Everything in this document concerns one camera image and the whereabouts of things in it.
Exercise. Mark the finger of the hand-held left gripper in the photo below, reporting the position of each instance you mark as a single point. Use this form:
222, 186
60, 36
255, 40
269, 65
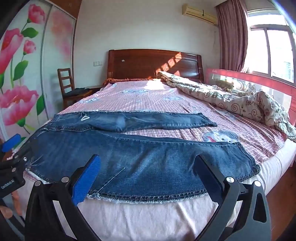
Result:
11, 142
24, 154

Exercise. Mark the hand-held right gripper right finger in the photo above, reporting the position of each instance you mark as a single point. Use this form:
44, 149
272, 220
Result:
205, 178

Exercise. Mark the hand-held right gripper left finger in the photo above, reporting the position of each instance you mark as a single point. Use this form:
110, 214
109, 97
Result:
86, 178

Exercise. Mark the blue denim pants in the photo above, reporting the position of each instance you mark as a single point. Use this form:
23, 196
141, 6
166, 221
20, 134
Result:
143, 157

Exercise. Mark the person's left hand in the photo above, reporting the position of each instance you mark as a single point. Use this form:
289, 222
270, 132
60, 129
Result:
5, 211

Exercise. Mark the floral sliding door wardrobe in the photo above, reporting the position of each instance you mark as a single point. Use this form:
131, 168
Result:
25, 69

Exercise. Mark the dark clothes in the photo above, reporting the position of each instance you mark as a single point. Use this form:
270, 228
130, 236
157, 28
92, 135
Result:
76, 92

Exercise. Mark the swirl print quilt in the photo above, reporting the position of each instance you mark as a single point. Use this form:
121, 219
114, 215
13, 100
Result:
231, 99

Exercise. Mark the slat back wooden chair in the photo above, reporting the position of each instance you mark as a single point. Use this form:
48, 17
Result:
66, 78

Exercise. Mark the wooden nightstand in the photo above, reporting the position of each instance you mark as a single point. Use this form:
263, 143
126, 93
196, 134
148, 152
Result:
94, 88

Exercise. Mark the pink plaid bedsheet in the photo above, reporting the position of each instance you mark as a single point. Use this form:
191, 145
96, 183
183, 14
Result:
148, 95

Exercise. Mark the brown fringed cloth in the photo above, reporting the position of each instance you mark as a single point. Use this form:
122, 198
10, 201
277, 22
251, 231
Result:
115, 80

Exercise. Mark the wooden bed headboard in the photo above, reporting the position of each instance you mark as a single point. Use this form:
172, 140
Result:
143, 64

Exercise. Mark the mauve curtain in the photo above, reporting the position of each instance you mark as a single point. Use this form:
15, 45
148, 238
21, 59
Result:
232, 34

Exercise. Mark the window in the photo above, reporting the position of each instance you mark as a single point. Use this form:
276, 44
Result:
270, 46

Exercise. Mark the red bed guard rail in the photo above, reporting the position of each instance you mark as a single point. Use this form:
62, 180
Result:
233, 77

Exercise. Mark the white wall switch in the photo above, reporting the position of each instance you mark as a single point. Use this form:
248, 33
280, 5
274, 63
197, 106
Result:
97, 63

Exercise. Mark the wall air conditioner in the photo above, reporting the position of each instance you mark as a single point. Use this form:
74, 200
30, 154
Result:
198, 11

